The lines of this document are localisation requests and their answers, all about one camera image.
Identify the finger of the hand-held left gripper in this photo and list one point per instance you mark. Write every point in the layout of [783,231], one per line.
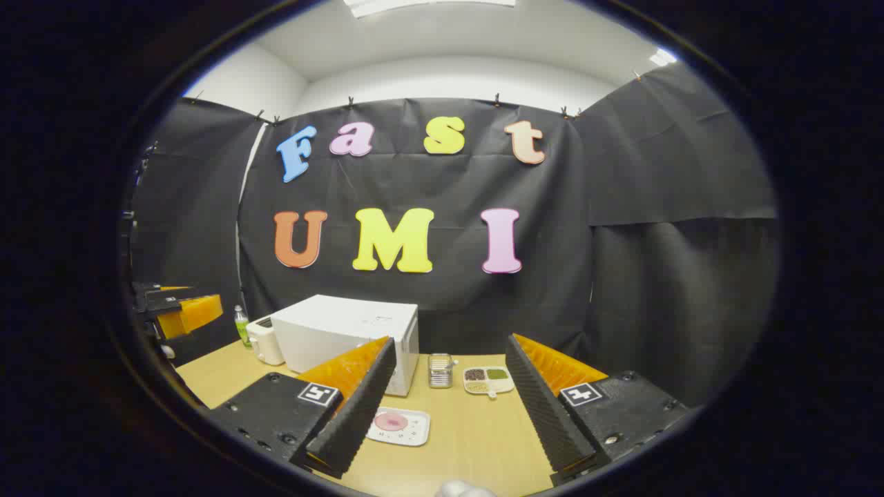
[193,312]

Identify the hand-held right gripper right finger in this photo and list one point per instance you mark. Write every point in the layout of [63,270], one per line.
[545,407]

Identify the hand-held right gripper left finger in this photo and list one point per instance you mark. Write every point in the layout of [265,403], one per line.
[359,407]

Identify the pink round food slice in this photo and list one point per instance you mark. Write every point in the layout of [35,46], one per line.
[391,422]

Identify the white square plate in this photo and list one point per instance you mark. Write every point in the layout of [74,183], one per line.
[414,433]

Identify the white microwave oven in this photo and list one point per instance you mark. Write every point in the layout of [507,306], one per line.
[331,331]

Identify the green drink bottle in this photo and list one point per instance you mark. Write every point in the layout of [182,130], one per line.
[242,331]

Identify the white divided dish with grains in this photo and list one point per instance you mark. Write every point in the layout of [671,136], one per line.
[487,379]

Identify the white toaster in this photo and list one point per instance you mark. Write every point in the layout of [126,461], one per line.
[266,342]

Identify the black backdrop cloth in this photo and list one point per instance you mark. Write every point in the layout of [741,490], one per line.
[621,276]

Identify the small ceiling light panel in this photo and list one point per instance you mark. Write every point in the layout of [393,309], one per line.
[663,57]

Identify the large ceiling light panel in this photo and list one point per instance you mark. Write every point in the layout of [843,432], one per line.
[428,5]

